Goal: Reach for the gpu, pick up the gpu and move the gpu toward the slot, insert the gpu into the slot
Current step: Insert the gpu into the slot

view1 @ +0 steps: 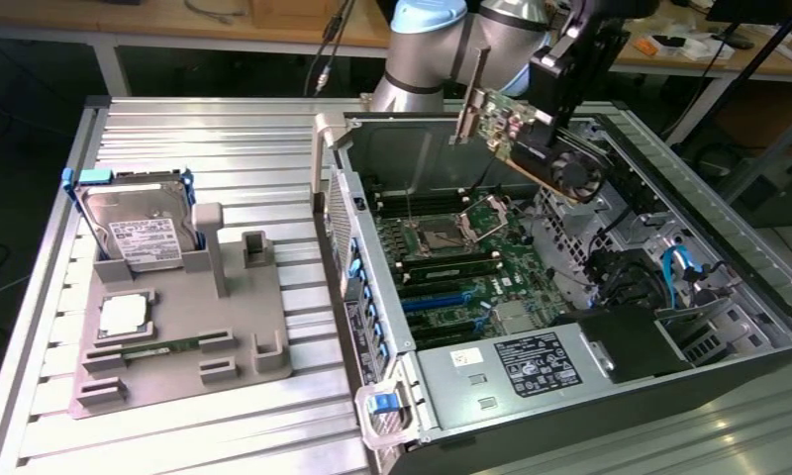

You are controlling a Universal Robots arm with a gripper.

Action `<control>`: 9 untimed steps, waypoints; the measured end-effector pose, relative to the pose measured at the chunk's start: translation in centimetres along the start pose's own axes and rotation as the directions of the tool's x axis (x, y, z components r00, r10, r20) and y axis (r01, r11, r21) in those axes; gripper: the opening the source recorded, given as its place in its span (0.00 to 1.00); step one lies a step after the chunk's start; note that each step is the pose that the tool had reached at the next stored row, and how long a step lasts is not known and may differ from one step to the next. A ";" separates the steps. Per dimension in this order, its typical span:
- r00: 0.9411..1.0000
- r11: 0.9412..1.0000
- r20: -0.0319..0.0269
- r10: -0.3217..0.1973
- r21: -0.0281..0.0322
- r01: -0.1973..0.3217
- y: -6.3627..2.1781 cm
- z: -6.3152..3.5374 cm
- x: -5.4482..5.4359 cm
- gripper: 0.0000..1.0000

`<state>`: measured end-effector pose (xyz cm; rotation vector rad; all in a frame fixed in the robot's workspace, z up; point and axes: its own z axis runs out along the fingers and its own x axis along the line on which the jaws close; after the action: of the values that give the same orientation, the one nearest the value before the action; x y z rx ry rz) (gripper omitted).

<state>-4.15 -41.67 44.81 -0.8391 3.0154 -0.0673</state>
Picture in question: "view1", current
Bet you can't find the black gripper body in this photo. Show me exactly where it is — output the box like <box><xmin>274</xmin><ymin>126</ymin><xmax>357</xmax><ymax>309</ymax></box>
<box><xmin>562</xmin><ymin>0</ymin><xmax>661</xmax><ymax>33</ymax></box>

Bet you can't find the green GPU with black fan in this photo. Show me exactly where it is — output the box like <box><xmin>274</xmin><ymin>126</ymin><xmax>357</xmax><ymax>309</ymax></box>
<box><xmin>446</xmin><ymin>46</ymin><xmax>613</xmax><ymax>207</ymax></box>

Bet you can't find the black expansion slot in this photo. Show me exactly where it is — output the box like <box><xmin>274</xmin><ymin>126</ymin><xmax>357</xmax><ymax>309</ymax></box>
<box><xmin>398</xmin><ymin>282</ymin><xmax>477</xmax><ymax>301</ymax></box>
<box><xmin>407</xmin><ymin>328</ymin><xmax>482</xmax><ymax>347</ymax></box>
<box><xmin>405</xmin><ymin>315</ymin><xmax>480</xmax><ymax>333</ymax></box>

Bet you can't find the blue expansion slot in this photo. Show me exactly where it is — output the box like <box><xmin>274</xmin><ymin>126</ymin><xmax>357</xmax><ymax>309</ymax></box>
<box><xmin>399</xmin><ymin>292</ymin><xmax>474</xmax><ymax>313</ymax></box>

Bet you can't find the white plastic part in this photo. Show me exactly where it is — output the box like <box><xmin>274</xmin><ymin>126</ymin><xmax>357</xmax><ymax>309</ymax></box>
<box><xmin>676</xmin><ymin>35</ymin><xmax>713</xmax><ymax>61</ymax></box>

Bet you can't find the black tripod pole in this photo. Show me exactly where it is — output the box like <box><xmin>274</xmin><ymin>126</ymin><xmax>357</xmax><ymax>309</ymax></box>
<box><xmin>658</xmin><ymin>0</ymin><xmax>792</xmax><ymax>144</ymax></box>

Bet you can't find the silver socket cover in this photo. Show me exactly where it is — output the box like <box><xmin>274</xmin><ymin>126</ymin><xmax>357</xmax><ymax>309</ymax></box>
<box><xmin>458</xmin><ymin>194</ymin><xmax>512</xmax><ymax>242</ymax></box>

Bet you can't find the black monitor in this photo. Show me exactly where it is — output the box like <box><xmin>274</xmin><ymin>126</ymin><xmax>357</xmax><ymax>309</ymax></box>
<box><xmin>704</xmin><ymin>0</ymin><xmax>792</xmax><ymax>49</ymax></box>

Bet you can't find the silver perforated drive cage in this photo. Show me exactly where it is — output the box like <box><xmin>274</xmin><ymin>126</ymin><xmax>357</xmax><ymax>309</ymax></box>
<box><xmin>530</xmin><ymin>185</ymin><xmax>634</xmax><ymax>258</ymax></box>

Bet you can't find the CPU socket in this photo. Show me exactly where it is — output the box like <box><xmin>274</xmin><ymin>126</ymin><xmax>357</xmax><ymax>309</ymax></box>
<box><xmin>409</xmin><ymin>217</ymin><xmax>468</xmax><ymax>259</ymax></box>

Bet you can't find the green motherboard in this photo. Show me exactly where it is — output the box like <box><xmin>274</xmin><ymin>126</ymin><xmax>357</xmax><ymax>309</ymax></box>
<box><xmin>366</xmin><ymin>186</ymin><xmax>594</xmax><ymax>350</ymax></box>

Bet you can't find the RAM stick with white labels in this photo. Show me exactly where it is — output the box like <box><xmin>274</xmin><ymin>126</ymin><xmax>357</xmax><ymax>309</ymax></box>
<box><xmin>402</xmin><ymin>257</ymin><xmax>502</xmax><ymax>283</ymax></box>

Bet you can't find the black floor unit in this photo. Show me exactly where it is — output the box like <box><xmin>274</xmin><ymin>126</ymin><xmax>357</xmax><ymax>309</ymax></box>
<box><xmin>730</xmin><ymin>157</ymin><xmax>792</xmax><ymax>229</ymax></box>

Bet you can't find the brown cardboard box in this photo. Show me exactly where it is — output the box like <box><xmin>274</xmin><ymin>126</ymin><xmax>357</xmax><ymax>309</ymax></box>
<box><xmin>249</xmin><ymin>0</ymin><xmax>343</xmax><ymax>32</ymax></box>

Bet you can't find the silver chipset heatsink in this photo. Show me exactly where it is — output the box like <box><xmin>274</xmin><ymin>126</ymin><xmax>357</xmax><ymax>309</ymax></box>
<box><xmin>490</xmin><ymin>303</ymin><xmax>537</xmax><ymax>333</ymax></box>

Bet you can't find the silver disk bay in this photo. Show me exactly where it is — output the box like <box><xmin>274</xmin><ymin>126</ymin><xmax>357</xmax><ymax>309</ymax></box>
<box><xmin>650</xmin><ymin>284</ymin><xmax>777</xmax><ymax>370</ymax></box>

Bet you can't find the silver power supply with labels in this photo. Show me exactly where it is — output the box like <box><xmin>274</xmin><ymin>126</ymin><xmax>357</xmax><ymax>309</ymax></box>
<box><xmin>410</xmin><ymin>324</ymin><xmax>616</xmax><ymax>432</ymax></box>

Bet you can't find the black and silver PC case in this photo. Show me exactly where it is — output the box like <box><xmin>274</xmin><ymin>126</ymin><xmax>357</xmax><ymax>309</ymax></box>
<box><xmin>307</xmin><ymin>111</ymin><xmax>792</xmax><ymax>475</ymax></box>

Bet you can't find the silver hard disk, blue carrier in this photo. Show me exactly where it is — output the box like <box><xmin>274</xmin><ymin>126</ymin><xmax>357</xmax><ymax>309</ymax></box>
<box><xmin>59</xmin><ymin>166</ymin><xmax>198</xmax><ymax>274</ymax></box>

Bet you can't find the gray plastic parts rack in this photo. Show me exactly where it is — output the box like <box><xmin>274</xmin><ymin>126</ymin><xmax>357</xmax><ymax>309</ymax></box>
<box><xmin>66</xmin><ymin>200</ymin><xmax>293</xmax><ymax>422</ymax></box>

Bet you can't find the bare green RAM stick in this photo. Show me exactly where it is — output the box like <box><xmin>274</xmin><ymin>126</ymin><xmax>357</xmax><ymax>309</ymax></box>
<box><xmin>118</xmin><ymin>337</ymin><xmax>203</xmax><ymax>356</ymax></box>

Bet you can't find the silver CPU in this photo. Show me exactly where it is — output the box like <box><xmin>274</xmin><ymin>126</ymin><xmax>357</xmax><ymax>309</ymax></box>
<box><xmin>97</xmin><ymin>295</ymin><xmax>154</xmax><ymax>338</ymax></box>

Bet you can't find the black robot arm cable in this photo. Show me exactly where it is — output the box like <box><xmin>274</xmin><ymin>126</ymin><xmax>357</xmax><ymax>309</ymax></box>
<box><xmin>453</xmin><ymin>14</ymin><xmax>474</xmax><ymax>85</ymax></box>

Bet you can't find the thin black wire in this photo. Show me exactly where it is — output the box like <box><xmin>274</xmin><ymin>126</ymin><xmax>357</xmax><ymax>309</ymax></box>
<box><xmin>470</xmin><ymin>145</ymin><xmax>500</xmax><ymax>194</ymax></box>

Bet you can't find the wooden desk, white frame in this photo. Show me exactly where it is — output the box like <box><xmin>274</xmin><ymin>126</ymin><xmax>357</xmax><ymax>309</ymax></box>
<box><xmin>586</xmin><ymin>14</ymin><xmax>792</xmax><ymax>144</ymax></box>
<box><xmin>0</xmin><ymin>0</ymin><xmax>397</xmax><ymax>98</ymax></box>

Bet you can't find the black hanging cable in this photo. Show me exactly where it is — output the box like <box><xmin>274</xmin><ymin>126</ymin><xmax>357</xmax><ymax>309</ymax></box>
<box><xmin>302</xmin><ymin>0</ymin><xmax>358</xmax><ymax>98</ymax></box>

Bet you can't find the black wire bundle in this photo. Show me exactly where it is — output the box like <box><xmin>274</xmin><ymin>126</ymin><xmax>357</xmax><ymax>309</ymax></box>
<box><xmin>584</xmin><ymin>246</ymin><xmax>665</xmax><ymax>309</ymax></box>

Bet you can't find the blue SATA wire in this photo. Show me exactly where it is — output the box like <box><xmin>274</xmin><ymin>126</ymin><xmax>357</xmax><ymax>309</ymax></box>
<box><xmin>657</xmin><ymin>243</ymin><xmax>706</xmax><ymax>312</ymax></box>

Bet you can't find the black plastic air duct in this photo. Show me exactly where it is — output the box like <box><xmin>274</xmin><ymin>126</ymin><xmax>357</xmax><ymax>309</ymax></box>
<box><xmin>557</xmin><ymin>302</ymin><xmax>693</xmax><ymax>386</ymax></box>

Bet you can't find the gray cable on desk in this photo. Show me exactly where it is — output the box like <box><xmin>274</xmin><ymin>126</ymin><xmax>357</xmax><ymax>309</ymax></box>
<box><xmin>182</xmin><ymin>0</ymin><xmax>246</xmax><ymax>27</ymax></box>

